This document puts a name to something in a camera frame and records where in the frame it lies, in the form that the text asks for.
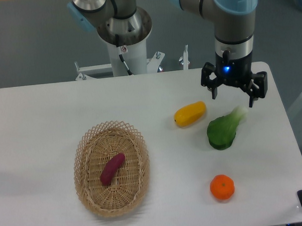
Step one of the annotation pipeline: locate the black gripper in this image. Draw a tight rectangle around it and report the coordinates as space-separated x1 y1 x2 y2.
201 52 268 108

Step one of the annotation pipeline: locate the purple sweet potato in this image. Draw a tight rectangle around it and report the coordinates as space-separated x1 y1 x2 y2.
100 153 125 186

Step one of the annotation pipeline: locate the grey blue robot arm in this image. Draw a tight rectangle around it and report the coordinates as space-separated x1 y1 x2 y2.
67 0 268 104

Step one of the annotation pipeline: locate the woven wicker basket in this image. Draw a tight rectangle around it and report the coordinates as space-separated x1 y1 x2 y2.
74 121 150 218

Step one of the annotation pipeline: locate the green bok choy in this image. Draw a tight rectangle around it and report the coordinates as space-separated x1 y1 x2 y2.
206 106 248 151

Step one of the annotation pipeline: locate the yellow mango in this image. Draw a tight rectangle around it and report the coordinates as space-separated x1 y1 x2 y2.
174 101 206 127

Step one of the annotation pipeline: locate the white table leg right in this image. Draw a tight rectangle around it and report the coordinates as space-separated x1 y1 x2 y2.
287 91 302 119

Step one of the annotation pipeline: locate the orange tangerine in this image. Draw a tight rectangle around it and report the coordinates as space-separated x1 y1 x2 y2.
210 174 235 201

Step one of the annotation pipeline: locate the white metal base frame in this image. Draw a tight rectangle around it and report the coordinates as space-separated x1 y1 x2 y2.
73 44 191 81

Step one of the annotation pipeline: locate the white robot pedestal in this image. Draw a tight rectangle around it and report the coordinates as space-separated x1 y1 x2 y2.
106 40 147 77

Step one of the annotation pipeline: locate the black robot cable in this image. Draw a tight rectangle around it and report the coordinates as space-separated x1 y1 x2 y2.
115 33 134 77

